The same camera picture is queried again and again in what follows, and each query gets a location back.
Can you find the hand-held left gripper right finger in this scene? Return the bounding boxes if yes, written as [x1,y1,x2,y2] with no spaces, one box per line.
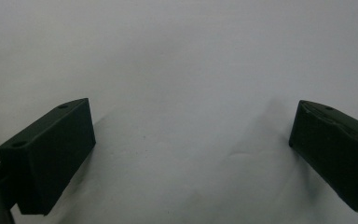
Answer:
[288,99,358,215]

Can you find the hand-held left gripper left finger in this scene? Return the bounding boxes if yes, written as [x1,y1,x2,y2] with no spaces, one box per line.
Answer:
[0,97,97,217]

